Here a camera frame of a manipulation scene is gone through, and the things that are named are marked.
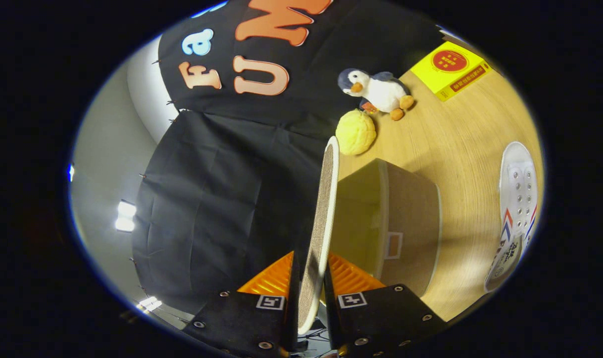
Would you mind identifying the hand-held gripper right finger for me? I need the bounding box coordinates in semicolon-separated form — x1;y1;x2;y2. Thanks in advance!
323;252;449;358

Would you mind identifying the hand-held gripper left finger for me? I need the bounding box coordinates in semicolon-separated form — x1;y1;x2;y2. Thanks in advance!
182;250;302;358

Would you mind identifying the woven storage box lid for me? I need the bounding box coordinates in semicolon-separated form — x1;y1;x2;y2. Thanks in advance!
298;136;340;335

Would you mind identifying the white striped canvas shoe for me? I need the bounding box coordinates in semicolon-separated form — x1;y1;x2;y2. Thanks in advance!
484;141;539;293

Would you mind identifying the yellow bun plush toy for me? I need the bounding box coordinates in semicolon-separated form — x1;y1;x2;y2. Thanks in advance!
335;109;377;156

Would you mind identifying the penguin plush toy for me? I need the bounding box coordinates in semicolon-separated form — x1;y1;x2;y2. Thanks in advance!
337;68;415;121

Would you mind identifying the yellow book with red circle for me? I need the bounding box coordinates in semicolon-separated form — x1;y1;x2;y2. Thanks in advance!
410;41;492;102

